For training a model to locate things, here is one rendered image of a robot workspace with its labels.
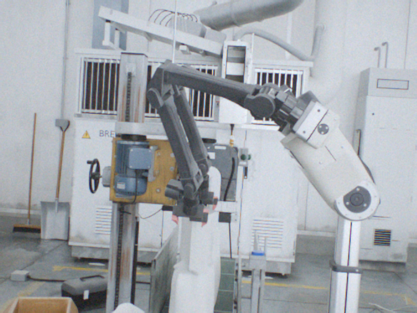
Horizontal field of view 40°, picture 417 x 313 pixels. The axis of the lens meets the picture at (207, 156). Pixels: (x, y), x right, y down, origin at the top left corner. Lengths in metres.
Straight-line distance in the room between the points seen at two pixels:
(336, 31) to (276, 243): 2.16
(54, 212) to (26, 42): 2.06
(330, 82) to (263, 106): 4.08
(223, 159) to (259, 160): 2.74
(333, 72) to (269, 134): 0.94
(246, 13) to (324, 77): 1.11
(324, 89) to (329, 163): 3.91
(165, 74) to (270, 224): 3.80
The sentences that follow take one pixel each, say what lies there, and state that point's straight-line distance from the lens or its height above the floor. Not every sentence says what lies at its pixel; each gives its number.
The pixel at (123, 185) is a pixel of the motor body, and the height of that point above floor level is 1.13.
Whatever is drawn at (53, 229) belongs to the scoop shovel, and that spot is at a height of 0.11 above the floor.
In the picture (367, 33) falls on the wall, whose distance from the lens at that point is 7.02.
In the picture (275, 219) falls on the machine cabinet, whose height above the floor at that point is 0.57.
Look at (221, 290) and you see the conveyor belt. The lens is 3.77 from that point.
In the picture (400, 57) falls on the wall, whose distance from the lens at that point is 7.08.
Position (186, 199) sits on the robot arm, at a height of 1.14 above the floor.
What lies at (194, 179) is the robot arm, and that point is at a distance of 2.08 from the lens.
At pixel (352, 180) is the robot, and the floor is 1.27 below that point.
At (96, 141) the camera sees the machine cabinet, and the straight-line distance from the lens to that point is 5.67.
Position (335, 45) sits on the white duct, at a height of 2.31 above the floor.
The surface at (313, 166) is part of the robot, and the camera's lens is 1.97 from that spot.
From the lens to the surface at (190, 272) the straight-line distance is 2.39.
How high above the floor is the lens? 1.42
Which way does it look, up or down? 3 degrees down
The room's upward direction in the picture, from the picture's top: 4 degrees clockwise
